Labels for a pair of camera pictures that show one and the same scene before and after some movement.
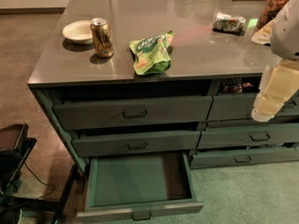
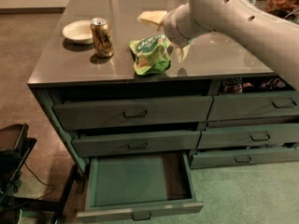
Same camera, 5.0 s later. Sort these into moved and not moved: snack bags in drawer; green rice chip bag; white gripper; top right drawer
Moved: white gripper
Not moved: top right drawer; green rice chip bag; snack bags in drawer
